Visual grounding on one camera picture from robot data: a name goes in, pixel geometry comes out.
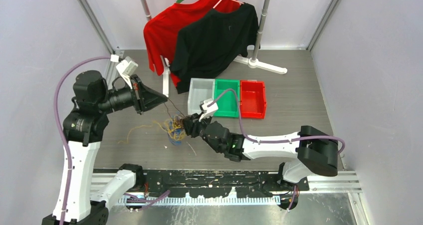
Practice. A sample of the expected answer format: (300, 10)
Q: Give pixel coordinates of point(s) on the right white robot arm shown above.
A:
(308, 151)

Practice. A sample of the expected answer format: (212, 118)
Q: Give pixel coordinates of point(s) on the black t-shirt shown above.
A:
(205, 48)

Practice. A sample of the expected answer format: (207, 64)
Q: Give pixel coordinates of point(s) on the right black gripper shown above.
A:
(192, 124)

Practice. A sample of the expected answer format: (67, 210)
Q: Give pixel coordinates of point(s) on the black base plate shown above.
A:
(212, 184)

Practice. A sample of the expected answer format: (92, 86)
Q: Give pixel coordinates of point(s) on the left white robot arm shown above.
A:
(82, 132)

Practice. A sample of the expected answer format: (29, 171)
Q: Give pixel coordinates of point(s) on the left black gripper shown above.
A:
(144, 99)

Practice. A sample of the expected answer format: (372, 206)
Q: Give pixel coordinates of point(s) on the green plastic bin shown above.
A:
(227, 106)

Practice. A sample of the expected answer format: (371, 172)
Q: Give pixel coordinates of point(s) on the white clothes rack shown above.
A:
(252, 62)

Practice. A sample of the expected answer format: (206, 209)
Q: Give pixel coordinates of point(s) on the white plastic bin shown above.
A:
(200, 89)

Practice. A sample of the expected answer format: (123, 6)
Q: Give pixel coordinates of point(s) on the white slotted cable duct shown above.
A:
(230, 200)

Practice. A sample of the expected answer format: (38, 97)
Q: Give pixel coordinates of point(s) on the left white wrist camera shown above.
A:
(126, 69)

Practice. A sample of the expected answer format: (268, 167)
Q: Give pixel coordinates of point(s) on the red plastic bin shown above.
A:
(252, 99)

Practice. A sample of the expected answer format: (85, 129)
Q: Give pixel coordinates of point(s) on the red t-shirt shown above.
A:
(161, 32)

